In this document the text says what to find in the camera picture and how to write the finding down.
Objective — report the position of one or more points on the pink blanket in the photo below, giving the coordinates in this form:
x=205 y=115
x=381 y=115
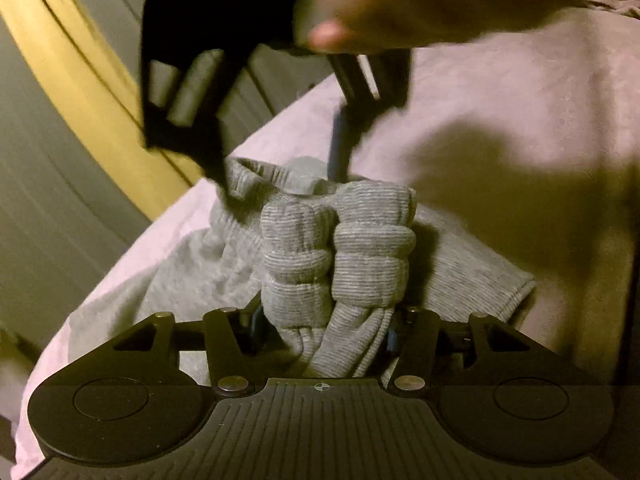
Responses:
x=500 y=135

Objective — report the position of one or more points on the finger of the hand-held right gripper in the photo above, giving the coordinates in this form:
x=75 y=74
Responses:
x=210 y=140
x=340 y=145

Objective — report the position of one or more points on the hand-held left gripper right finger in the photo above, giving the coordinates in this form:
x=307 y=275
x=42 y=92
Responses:
x=392 y=340

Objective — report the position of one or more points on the person's right hand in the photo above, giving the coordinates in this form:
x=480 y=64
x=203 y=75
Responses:
x=425 y=0

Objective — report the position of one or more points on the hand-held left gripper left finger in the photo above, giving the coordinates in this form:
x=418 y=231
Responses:
x=256 y=332

